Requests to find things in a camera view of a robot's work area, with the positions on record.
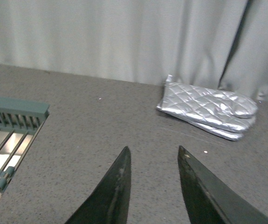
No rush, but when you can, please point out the upper silver quilted oven mitt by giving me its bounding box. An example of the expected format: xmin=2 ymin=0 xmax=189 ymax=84
xmin=157 ymin=75 xmax=258 ymax=133

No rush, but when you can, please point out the grey-white curtain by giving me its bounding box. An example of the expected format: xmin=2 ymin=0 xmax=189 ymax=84
xmin=0 ymin=0 xmax=268 ymax=100

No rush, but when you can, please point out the silver quilted oven mitt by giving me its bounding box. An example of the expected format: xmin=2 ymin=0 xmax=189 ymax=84
xmin=189 ymin=114 xmax=256 ymax=141
xmin=157 ymin=75 xmax=258 ymax=133

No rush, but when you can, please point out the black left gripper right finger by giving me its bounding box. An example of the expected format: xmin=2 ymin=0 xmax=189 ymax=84
xmin=178 ymin=146 xmax=268 ymax=224

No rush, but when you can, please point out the green dish drying rack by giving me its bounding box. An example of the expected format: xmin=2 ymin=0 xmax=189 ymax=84
xmin=0 ymin=97 xmax=49 ymax=198

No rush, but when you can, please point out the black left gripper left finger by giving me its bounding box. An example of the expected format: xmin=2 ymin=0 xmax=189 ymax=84
xmin=66 ymin=146 xmax=131 ymax=224

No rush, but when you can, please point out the lower silver quilted oven mitt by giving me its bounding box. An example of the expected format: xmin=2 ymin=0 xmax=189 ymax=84
xmin=189 ymin=114 xmax=256 ymax=141

